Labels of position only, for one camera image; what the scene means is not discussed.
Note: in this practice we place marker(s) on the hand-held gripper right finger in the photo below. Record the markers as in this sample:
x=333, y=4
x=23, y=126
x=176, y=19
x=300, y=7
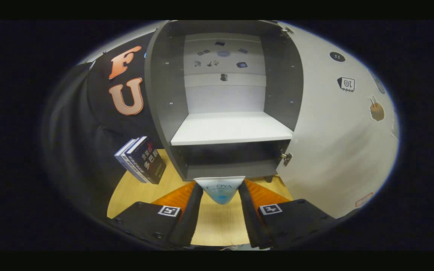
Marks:
x=252, y=222

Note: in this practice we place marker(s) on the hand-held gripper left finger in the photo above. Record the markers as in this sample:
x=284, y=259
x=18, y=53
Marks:
x=190, y=218

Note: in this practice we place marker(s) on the blue and white tube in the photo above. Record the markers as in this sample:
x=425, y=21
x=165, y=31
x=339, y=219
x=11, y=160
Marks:
x=220, y=190

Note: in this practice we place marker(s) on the black book with red print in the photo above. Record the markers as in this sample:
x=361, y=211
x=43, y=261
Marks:
x=149, y=160

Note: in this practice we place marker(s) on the blue spine book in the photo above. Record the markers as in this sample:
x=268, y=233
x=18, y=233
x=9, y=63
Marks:
x=121, y=160
x=128, y=163

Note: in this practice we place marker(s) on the grey cabinet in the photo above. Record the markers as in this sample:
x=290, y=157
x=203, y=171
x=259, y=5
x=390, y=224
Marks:
x=232, y=128

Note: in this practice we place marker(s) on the black backdrop cloth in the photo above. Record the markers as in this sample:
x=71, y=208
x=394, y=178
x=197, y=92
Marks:
x=81, y=131

